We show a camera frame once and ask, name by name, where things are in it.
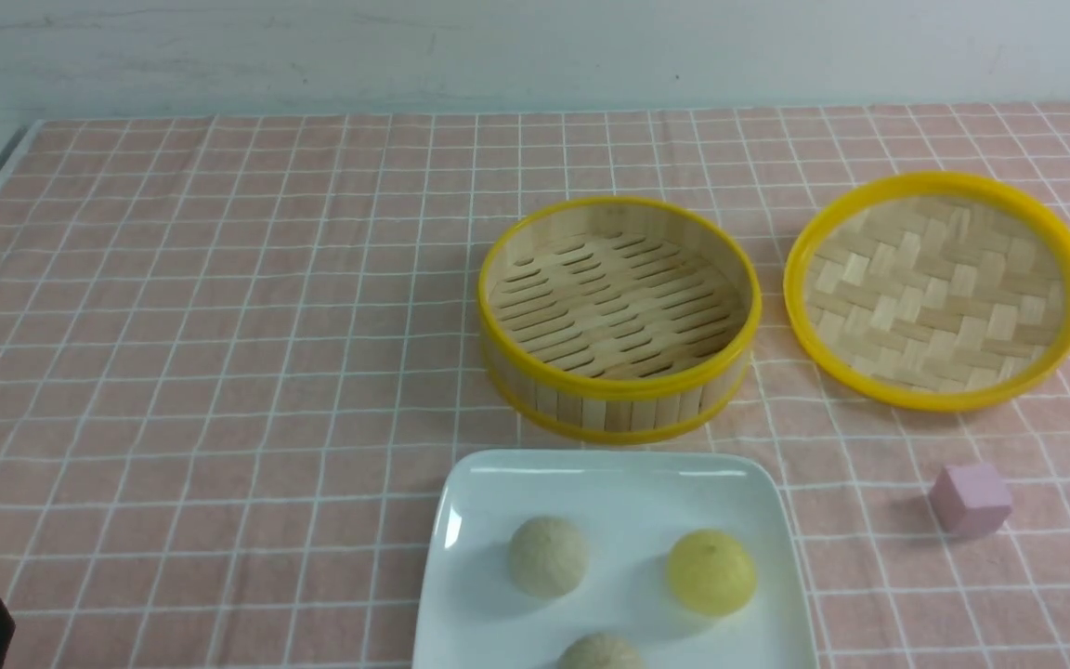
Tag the white steamed bun front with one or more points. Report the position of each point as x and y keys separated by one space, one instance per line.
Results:
x=601 y=651

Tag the yellow rimmed bamboo steamer basket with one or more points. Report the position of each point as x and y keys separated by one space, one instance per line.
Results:
x=617 y=320

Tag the pink checkered tablecloth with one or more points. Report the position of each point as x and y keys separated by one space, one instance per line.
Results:
x=238 y=357

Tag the pink cube block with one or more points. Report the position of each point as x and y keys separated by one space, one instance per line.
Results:
x=970 y=501

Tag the white steamed bun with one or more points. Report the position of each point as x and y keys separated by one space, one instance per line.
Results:
x=601 y=651
x=548 y=557

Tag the white square plate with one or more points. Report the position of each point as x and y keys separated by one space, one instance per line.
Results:
x=632 y=507

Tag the yellow rimmed woven steamer lid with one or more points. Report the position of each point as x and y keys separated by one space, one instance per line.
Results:
x=934 y=291

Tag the yellow steamed bun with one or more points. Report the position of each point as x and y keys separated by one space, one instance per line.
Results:
x=711 y=573

